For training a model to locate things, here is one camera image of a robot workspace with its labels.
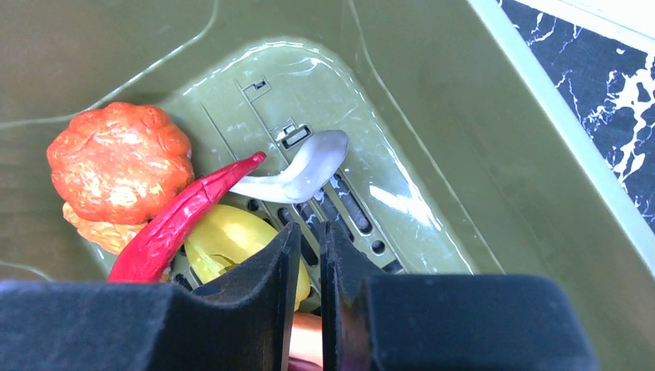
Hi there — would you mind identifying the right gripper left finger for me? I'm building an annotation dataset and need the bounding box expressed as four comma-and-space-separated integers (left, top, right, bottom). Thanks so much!
1, 223, 301, 370

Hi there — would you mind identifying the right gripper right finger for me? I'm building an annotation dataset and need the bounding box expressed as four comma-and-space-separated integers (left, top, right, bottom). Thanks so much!
320, 223, 599, 370

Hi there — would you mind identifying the orange toy papaya slice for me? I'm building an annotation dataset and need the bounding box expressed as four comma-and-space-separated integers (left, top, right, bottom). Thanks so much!
288, 312, 324, 371

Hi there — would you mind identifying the yellow green toy pepper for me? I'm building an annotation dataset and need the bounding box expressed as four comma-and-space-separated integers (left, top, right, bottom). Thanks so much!
184, 204, 312, 311

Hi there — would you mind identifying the olive green plastic basket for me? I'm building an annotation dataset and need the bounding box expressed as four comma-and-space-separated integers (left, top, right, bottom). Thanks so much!
1, 1, 654, 370

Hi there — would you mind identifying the red toy chili pepper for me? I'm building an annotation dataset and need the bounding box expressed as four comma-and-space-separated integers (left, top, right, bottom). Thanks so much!
107, 151, 266, 283

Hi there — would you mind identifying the orange toy bumpy fruit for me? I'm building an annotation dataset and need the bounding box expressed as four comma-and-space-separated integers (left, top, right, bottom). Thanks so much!
62, 203, 146, 255

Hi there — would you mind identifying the red orange toy tomato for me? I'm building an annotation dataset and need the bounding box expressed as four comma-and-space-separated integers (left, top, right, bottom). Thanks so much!
46, 102, 195, 224

